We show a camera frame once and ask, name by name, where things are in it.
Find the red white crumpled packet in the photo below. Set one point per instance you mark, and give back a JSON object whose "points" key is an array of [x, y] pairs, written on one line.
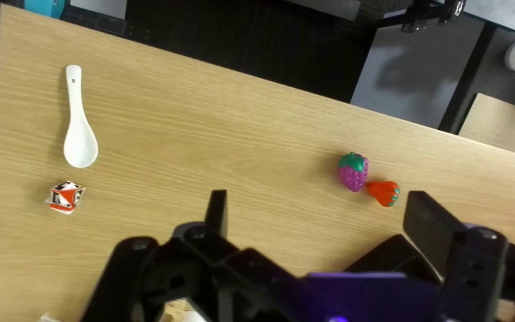
{"points": [[65, 197]]}

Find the purple toy grape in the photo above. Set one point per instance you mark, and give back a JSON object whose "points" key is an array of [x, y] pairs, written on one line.
{"points": [[352, 172]]}

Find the white ceramic spoon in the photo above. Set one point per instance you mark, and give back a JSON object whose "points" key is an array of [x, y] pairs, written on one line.
{"points": [[81, 144]]}

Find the teal blue box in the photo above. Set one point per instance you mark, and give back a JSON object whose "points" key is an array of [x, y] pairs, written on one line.
{"points": [[45, 8]]}

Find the red toy strawberry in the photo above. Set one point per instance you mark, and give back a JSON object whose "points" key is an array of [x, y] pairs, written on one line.
{"points": [[383, 192]]}

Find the light wooden board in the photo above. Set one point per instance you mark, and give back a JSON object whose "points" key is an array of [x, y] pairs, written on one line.
{"points": [[501, 126]]}

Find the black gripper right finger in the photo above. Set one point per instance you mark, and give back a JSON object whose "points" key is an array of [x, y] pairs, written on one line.
{"points": [[472, 269]]}

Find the grey flat panel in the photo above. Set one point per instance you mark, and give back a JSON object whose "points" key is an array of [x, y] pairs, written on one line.
{"points": [[501, 11]]}

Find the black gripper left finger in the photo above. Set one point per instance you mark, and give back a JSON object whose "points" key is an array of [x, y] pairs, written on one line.
{"points": [[150, 269]]}

